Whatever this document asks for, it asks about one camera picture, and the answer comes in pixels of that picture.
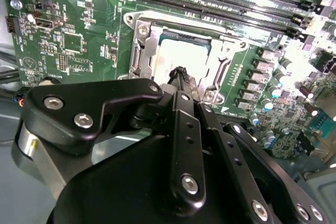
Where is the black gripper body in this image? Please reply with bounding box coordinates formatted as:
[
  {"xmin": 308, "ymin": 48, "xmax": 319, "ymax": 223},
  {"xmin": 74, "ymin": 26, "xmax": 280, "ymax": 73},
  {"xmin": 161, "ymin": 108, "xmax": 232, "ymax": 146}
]
[{"xmin": 46, "ymin": 132, "xmax": 254, "ymax": 224}]

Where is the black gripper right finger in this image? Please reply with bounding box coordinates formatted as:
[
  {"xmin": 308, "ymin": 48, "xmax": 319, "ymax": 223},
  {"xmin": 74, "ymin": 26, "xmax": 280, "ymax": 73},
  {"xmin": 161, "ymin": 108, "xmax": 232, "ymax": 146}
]
[{"xmin": 183, "ymin": 68, "xmax": 330, "ymax": 224}]

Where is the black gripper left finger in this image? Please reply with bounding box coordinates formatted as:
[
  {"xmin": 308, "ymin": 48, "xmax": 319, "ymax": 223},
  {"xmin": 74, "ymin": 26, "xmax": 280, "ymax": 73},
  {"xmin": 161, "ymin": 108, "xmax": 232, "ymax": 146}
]
[{"xmin": 12, "ymin": 66, "xmax": 207, "ymax": 215}]

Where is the metal socket cover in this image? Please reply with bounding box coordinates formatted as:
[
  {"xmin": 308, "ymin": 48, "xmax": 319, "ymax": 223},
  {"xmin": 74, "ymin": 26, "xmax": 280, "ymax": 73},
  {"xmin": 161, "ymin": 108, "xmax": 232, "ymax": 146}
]
[{"xmin": 132, "ymin": 20, "xmax": 249, "ymax": 103}]

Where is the silver CPU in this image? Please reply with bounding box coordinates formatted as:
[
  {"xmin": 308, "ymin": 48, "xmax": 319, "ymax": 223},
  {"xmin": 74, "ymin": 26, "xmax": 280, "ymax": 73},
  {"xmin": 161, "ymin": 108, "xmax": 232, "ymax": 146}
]
[{"xmin": 153, "ymin": 31, "xmax": 211, "ymax": 96}]

